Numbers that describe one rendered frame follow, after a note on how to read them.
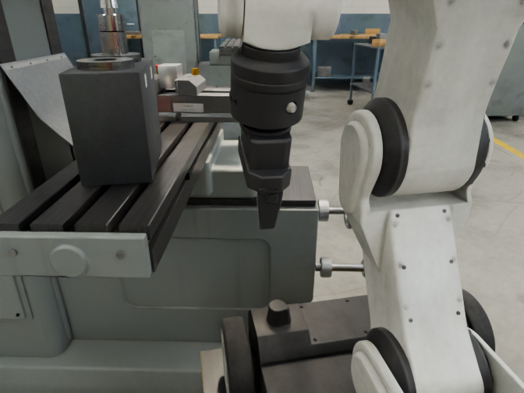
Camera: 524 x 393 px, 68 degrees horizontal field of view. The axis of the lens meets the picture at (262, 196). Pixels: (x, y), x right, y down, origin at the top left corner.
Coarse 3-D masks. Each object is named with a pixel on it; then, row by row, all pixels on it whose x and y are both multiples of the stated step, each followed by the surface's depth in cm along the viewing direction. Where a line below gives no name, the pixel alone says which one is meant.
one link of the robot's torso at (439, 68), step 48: (432, 0) 41; (480, 0) 42; (384, 48) 54; (432, 48) 44; (480, 48) 45; (384, 96) 55; (432, 96) 48; (480, 96) 49; (384, 144) 51; (432, 144) 51; (480, 144) 52; (384, 192) 55; (432, 192) 57
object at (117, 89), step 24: (72, 72) 60; (96, 72) 60; (120, 72) 61; (144, 72) 67; (72, 96) 61; (96, 96) 61; (120, 96) 62; (144, 96) 65; (72, 120) 62; (96, 120) 63; (120, 120) 63; (144, 120) 64; (96, 144) 64; (120, 144) 65; (144, 144) 65; (96, 168) 66; (120, 168) 67; (144, 168) 67
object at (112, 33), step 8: (104, 24) 69; (112, 24) 69; (120, 24) 70; (104, 32) 70; (112, 32) 70; (120, 32) 71; (104, 40) 70; (112, 40) 70; (120, 40) 71; (104, 48) 71; (112, 48) 71; (120, 48) 72; (128, 48) 74
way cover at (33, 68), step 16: (0, 64) 94; (16, 64) 99; (32, 64) 105; (48, 64) 112; (64, 64) 120; (16, 80) 97; (32, 80) 102; (48, 80) 109; (32, 96) 100; (48, 96) 106; (48, 112) 103; (64, 112) 109; (64, 128) 104
